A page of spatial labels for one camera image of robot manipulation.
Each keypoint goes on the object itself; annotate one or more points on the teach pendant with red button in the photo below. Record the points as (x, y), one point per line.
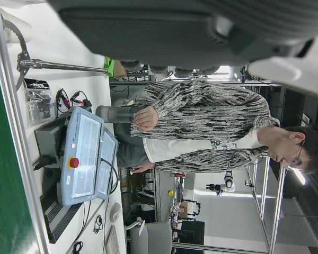
(87, 148)

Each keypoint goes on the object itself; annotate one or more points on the aluminium conveyor rail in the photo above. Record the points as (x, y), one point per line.
(16, 127)

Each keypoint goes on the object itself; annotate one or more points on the plastic bag of parts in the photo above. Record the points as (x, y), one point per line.
(38, 103)

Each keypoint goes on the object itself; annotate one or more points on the person in patterned sweater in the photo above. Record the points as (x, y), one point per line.
(201, 111)

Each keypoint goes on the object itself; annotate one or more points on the left robot dexterous hand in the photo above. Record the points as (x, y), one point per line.
(161, 31)

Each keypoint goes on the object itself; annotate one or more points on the grey office chair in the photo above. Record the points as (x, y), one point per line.
(153, 238)

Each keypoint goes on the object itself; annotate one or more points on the green conveyor belt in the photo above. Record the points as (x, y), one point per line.
(5, 172)

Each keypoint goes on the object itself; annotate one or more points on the green plastic part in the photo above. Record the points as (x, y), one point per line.
(109, 66)

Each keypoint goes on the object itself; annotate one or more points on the aluminium profile frame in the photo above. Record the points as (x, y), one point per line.
(277, 201)

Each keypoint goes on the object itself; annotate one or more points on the metal rod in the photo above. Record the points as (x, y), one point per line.
(63, 66)

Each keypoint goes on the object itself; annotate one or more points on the white computer mouse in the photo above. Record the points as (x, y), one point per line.
(115, 211)

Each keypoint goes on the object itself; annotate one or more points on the black vented box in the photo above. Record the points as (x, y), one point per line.
(58, 219)

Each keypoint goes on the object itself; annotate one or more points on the red black clip leads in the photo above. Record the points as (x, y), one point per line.
(78, 99)

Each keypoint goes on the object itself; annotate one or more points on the white keyboard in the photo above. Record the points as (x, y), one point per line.
(112, 240)

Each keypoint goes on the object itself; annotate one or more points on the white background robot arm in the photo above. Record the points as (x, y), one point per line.
(228, 183)

